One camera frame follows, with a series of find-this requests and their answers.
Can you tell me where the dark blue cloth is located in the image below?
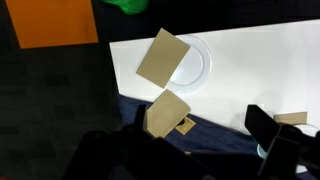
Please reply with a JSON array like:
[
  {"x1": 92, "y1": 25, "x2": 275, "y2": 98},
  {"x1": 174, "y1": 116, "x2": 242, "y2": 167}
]
[{"x1": 116, "y1": 94, "x2": 308, "y2": 180}]

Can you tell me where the small tan card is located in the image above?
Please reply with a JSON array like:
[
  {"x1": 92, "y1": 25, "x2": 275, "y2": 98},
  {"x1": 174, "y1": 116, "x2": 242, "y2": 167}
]
[{"x1": 274, "y1": 112, "x2": 307, "y2": 125}]

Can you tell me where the small tan cloth label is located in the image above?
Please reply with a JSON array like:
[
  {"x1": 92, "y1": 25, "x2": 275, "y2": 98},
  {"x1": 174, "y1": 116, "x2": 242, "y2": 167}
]
[{"x1": 175, "y1": 117, "x2": 196, "y2": 135}]

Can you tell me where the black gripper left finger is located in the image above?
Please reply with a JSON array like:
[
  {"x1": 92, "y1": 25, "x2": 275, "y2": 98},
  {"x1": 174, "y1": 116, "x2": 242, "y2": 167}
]
[{"x1": 134, "y1": 105, "x2": 147, "y2": 131}]

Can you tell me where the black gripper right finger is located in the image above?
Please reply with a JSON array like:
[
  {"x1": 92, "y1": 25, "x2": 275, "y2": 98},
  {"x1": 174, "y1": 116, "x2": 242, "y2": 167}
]
[{"x1": 245, "y1": 105, "x2": 302, "y2": 180}]

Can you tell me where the green object on floor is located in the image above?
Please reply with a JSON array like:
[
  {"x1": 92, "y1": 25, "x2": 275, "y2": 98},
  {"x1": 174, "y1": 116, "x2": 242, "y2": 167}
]
[{"x1": 102, "y1": 0, "x2": 149, "y2": 15}]

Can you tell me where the orange floor mat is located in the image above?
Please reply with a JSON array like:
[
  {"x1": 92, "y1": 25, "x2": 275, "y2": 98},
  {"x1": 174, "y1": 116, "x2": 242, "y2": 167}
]
[{"x1": 5, "y1": 0, "x2": 98, "y2": 49}]

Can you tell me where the clear plastic plate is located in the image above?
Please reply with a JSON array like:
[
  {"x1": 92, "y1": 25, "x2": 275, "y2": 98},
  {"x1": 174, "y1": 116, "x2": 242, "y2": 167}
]
[{"x1": 167, "y1": 35, "x2": 212, "y2": 94}]

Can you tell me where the light blue cup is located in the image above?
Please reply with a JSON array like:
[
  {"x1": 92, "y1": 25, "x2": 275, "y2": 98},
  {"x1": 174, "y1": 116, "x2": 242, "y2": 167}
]
[{"x1": 257, "y1": 123, "x2": 320, "y2": 173}]

